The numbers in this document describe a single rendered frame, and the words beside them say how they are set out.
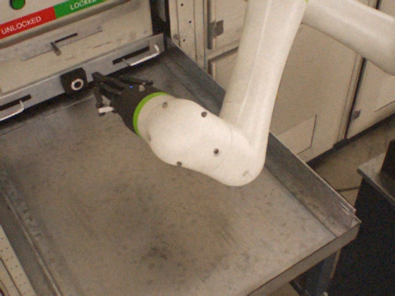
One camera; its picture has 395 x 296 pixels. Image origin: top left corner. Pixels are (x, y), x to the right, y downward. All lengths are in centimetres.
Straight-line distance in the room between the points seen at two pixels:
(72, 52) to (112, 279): 59
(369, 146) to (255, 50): 160
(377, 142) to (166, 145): 179
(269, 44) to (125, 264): 50
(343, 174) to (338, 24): 119
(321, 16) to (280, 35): 29
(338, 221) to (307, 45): 82
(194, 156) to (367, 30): 61
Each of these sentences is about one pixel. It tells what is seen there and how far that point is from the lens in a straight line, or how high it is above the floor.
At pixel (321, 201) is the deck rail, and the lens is 119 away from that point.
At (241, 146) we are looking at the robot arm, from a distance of 93.
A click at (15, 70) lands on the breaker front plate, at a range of 138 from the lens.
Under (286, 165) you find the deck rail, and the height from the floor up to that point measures 86.
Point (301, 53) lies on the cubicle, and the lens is 185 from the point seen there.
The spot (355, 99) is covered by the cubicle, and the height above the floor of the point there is 29.
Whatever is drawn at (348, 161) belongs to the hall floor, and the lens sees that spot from 246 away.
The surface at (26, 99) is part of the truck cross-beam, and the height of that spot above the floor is 89.
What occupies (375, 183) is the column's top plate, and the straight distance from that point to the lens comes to 139.
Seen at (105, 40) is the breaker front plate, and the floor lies 96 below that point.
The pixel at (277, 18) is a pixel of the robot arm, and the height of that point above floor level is 123.
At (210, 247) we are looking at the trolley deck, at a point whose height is 85.
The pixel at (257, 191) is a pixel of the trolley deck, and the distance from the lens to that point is 120.
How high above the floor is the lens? 179
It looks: 47 degrees down
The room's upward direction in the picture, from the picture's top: 2 degrees counter-clockwise
